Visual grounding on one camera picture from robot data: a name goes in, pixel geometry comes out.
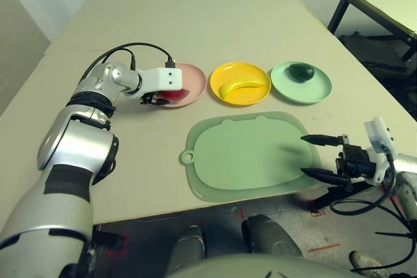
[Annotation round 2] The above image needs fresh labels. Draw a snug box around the green cutting board mat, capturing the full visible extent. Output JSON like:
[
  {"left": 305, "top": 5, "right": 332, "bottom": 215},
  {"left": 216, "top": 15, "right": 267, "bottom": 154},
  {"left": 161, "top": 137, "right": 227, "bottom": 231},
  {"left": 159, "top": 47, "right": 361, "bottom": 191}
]
[{"left": 178, "top": 111, "right": 324, "bottom": 202}]

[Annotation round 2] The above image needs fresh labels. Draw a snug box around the grey robot left leg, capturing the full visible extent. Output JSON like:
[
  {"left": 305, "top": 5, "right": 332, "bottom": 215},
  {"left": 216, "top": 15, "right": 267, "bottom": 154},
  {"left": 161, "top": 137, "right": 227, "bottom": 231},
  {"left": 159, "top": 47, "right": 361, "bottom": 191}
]
[{"left": 174, "top": 225, "right": 208, "bottom": 268}]

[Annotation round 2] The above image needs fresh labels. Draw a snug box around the yellow plastic plate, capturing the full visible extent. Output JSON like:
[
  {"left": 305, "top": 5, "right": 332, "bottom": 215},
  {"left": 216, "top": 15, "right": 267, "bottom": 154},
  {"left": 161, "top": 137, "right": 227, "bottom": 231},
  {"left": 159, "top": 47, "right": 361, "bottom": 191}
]
[{"left": 209, "top": 61, "right": 272, "bottom": 106}]

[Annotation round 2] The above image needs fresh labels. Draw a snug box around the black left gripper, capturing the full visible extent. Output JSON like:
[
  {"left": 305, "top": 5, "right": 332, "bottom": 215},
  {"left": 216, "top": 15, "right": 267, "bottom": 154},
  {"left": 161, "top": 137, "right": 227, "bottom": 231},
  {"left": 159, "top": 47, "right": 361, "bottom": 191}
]
[{"left": 139, "top": 91, "right": 169, "bottom": 107}]

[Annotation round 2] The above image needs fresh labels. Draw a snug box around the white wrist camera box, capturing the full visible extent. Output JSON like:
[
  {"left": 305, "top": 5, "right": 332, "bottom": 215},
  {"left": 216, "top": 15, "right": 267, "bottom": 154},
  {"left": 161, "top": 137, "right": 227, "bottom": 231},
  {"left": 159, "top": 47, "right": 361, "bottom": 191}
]
[
  {"left": 363, "top": 116, "right": 397, "bottom": 185},
  {"left": 125, "top": 67, "right": 184, "bottom": 98}
]

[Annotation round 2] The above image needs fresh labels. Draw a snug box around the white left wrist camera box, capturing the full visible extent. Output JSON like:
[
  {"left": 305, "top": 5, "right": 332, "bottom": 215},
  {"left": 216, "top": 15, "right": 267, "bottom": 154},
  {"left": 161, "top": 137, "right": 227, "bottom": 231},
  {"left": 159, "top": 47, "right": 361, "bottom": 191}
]
[{"left": 125, "top": 67, "right": 184, "bottom": 98}]

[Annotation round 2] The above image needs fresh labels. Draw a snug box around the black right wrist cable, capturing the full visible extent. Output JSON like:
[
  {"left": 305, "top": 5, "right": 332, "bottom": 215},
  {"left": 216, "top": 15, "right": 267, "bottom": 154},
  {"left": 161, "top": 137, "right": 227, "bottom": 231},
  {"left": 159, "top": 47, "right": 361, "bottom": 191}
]
[{"left": 329, "top": 154, "right": 417, "bottom": 236}]

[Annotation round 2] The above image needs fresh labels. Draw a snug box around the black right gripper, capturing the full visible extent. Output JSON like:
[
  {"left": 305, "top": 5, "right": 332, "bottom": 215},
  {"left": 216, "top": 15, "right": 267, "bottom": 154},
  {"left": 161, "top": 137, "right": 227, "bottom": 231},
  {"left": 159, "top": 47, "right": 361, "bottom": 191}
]
[{"left": 299, "top": 133, "right": 376, "bottom": 192}]

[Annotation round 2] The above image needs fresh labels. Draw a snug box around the black-framed side table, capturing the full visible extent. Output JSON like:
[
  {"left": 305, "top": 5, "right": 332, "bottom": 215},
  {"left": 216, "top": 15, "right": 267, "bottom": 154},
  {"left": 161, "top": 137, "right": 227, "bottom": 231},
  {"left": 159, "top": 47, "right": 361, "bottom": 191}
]
[{"left": 327, "top": 0, "right": 417, "bottom": 63}]

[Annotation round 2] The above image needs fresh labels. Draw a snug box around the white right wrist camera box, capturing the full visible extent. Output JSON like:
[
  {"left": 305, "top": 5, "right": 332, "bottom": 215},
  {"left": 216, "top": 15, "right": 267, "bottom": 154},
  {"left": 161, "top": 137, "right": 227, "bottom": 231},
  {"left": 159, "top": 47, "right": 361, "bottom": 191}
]
[{"left": 363, "top": 116, "right": 397, "bottom": 185}]

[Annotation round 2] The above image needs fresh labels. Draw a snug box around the black table foot bar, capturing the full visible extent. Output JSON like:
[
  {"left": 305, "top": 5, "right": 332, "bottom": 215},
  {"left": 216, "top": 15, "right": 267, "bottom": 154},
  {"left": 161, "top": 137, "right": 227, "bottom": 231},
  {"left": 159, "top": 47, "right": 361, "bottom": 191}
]
[
  {"left": 312, "top": 183, "right": 369, "bottom": 212},
  {"left": 92, "top": 230, "right": 126, "bottom": 249}
]

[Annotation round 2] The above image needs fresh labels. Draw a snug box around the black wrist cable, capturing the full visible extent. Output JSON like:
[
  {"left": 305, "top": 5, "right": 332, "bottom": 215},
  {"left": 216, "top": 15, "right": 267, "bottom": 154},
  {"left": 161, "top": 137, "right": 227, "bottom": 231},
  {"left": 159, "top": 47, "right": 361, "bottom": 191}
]
[
  {"left": 329, "top": 154, "right": 417, "bottom": 236},
  {"left": 79, "top": 42, "right": 179, "bottom": 79}
]

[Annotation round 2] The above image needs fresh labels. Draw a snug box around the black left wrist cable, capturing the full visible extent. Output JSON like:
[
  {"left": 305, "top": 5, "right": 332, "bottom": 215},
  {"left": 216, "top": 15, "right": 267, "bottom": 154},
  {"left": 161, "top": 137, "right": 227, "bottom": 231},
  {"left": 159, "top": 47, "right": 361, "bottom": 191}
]
[{"left": 79, "top": 42, "right": 179, "bottom": 79}]

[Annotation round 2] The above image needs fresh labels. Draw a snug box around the pink plastic plate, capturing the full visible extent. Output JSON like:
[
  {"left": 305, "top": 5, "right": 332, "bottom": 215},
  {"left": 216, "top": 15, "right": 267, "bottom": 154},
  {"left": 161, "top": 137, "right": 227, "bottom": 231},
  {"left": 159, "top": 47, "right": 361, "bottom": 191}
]
[{"left": 159, "top": 62, "right": 207, "bottom": 109}]

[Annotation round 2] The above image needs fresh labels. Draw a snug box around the grey shoe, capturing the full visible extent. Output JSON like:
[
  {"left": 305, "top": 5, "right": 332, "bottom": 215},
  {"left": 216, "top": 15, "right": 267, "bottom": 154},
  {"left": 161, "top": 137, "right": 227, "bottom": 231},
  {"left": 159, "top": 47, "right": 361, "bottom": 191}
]
[{"left": 349, "top": 251, "right": 384, "bottom": 272}]

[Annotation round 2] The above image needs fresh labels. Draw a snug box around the mint green plastic plate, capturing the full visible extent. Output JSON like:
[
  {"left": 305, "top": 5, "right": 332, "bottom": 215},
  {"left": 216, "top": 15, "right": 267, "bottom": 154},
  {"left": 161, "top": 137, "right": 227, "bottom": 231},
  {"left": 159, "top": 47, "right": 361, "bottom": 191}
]
[{"left": 270, "top": 61, "right": 333, "bottom": 105}]

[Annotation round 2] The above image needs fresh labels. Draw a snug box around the grey robot torso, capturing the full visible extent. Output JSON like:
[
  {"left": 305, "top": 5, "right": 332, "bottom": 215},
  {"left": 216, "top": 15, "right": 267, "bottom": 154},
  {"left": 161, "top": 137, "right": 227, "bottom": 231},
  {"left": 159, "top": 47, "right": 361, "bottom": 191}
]
[{"left": 165, "top": 253, "right": 369, "bottom": 278}]

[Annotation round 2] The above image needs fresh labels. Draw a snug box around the grey robot leg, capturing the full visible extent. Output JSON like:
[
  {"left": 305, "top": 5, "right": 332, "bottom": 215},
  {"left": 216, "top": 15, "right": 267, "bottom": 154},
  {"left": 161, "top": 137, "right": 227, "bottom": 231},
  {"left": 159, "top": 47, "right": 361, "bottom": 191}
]
[
  {"left": 241, "top": 214, "right": 304, "bottom": 258},
  {"left": 174, "top": 225, "right": 208, "bottom": 268}
]

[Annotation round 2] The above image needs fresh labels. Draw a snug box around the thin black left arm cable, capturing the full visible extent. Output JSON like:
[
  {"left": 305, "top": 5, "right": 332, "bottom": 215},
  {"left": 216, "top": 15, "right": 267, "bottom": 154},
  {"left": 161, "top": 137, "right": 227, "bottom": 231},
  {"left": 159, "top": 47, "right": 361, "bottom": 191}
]
[{"left": 97, "top": 49, "right": 137, "bottom": 71}]

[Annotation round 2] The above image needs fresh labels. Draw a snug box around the red watermelon slice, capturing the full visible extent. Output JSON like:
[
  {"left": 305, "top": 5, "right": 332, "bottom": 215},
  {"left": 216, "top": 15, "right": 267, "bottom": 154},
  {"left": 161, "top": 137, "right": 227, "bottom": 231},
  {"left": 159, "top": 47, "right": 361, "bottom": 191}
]
[{"left": 160, "top": 88, "right": 192, "bottom": 102}]

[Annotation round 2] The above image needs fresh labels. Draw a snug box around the dark green toy avocado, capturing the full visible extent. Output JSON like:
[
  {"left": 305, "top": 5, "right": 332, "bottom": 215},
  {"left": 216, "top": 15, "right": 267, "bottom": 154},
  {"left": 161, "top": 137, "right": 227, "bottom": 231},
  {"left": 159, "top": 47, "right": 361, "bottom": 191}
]
[{"left": 288, "top": 63, "right": 315, "bottom": 82}]

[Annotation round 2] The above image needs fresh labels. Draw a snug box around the yellow toy banana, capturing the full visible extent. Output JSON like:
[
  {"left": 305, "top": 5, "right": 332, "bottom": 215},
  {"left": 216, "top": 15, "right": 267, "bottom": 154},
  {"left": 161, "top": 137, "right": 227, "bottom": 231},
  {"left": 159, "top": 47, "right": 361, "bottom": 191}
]
[{"left": 218, "top": 77, "right": 266, "bottom": 100}]

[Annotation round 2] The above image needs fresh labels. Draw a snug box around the grey robot right leg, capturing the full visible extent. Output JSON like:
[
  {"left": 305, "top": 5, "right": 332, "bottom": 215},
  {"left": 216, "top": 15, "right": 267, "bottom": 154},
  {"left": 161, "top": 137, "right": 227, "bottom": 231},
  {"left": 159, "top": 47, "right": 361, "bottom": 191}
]
[{"left": 241, "top": 214, "right": 304, "bottom": 258}]

